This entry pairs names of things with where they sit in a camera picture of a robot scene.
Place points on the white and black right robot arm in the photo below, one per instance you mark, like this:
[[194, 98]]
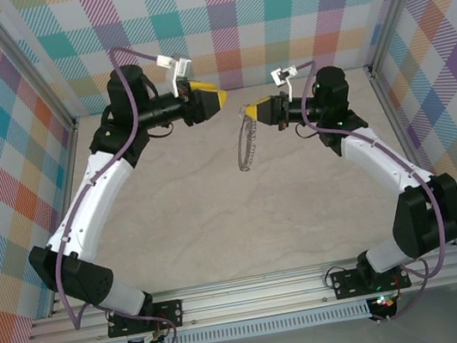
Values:
[[374, 157]]

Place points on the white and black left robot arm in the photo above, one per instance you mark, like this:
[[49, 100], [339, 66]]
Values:
[[90, 202]]

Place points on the circuit board with lit LED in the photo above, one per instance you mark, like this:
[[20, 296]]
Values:
[[384, 302]]

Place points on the aluminium side rail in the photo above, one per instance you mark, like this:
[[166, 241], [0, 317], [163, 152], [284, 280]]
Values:
[[401, 131], [70, 183]]

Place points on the aluminium frame post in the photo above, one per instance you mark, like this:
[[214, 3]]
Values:
[[36, 67], [389, 11]]

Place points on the aluminium mounting rail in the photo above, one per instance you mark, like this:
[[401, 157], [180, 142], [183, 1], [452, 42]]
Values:
[[252, 294]]

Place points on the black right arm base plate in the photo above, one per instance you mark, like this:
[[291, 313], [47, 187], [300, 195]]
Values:
[[345, 282]]

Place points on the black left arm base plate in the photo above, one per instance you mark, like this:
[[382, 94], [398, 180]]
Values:
[[173, 310]]

